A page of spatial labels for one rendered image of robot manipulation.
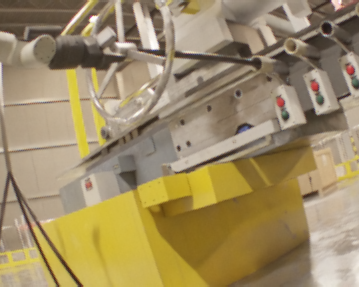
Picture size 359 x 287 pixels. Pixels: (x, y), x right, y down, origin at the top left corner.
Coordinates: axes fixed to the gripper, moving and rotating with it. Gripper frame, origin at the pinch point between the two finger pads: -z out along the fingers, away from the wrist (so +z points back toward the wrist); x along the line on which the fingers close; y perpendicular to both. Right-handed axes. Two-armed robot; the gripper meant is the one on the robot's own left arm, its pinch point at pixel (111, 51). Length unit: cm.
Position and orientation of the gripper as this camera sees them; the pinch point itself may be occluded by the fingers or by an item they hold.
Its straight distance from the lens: 101.2
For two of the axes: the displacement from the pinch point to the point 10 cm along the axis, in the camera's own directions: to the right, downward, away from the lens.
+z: -7.1, 0.9, -7.0
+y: 5.0, -6.4, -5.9
